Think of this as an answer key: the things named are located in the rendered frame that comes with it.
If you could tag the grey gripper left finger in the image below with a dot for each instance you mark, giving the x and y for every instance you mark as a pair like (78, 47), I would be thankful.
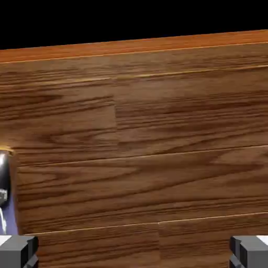
(14, 253)

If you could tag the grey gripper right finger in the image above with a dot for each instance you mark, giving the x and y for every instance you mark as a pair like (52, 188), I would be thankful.
(253, 254)

